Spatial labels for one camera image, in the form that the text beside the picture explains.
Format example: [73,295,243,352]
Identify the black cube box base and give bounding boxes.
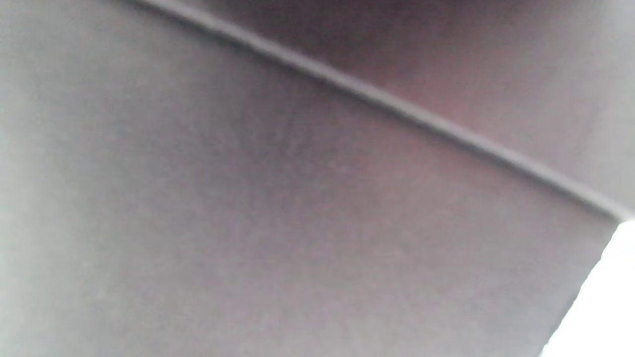
[0,0,626,357]

